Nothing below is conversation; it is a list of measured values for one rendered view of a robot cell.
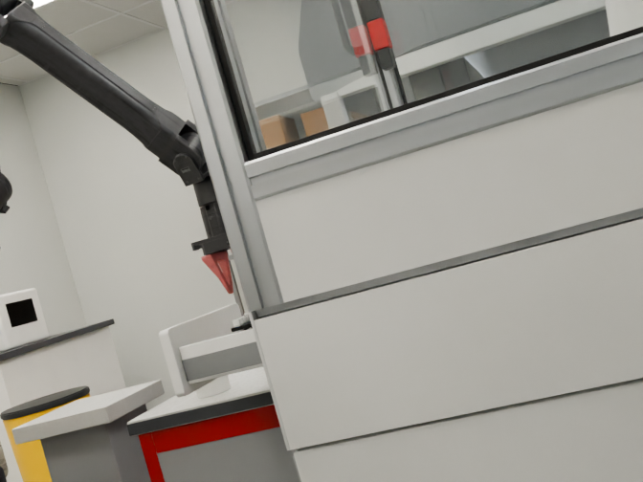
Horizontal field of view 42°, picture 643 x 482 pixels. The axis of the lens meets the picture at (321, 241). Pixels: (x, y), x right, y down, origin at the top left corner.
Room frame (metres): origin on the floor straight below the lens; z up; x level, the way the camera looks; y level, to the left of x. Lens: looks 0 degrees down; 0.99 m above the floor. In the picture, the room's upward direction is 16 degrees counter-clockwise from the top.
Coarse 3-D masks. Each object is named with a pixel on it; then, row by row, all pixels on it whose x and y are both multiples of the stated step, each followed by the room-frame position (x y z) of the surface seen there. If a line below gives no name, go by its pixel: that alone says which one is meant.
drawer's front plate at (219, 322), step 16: (192, 320) 1.41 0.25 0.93; (208, 320) 1.47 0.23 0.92; (224, 320) 1.53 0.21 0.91; (160, 336) 1.33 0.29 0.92; (176, 336) 1.35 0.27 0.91; (192, 336) 1.40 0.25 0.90; (208, 336) 1.45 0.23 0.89; (176, 352) 1.34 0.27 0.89; (176, 368) 1.33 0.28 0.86; (176, 384) 1.33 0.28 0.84; (192, 384) 1.36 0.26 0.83
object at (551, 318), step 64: (512, 256) 0.76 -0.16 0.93; (576, 256) 0.75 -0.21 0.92; (640, 256) 0.73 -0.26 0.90; (256, 320) 0.84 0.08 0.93; (320, 320) 0.82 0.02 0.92; (384, 320) 0.80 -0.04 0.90; (448, 320) 0.78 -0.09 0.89; (512, 320) 0.77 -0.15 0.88; (576, 320) 0.75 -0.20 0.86; (640, 320) 0.73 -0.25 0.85; (320, 384) 0.83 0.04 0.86; (384, 384) 0.81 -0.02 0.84; (448, 384) 0.79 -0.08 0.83; (512, 384) 0.77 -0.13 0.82; (576, 384) 0.76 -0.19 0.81
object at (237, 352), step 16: (224, 336) 1.32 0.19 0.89; (240, 336) 1.31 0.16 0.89; (192, 352) 1.34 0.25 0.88; (208, 352) 1.33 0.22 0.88; (224, 352) 1.32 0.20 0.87; (240, 352) 1.31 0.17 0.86; (256, 352) 1.30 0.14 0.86; (192, 368) 1.34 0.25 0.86; (208, 368) 1.33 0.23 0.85; (224, 368) 1.32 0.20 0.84; (240, 368) 1.32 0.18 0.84
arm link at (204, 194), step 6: (204, 180) 1.39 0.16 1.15; (210, 180) 1.39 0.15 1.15; (198, 186) 1.40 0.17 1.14; (204, 186) 1.40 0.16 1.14; (210, 186) 1.39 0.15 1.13; (198, 192) 1.40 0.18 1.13; (204, 192) 1.40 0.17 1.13; (210, 192) 1.39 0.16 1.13; (198, 198) 1.41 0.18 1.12; (204, 198) 1.40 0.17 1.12; (210, 198) 1.39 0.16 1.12; (198, 204) 1.41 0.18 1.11; (204, 204) 1.40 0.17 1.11; (210, 204) 1.41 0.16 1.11
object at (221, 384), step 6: (222, 378) 1.68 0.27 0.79; (228, 378) 1.71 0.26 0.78; (210, 384) 1.67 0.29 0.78; (216, 384) 1.67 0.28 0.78; (222, 384) 1.68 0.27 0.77; (228, 384) 1.69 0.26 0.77; (198, 390) 1.68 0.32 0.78; (204, 390) 1.67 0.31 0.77; (210, 390) 1.67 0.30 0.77; (216, 390) 1.67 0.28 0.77; (222, 390) 1.68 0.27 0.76; (198, 396) 1.69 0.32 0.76; (204, 396) 1.68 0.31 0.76; (210, 396) 1.67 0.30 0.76
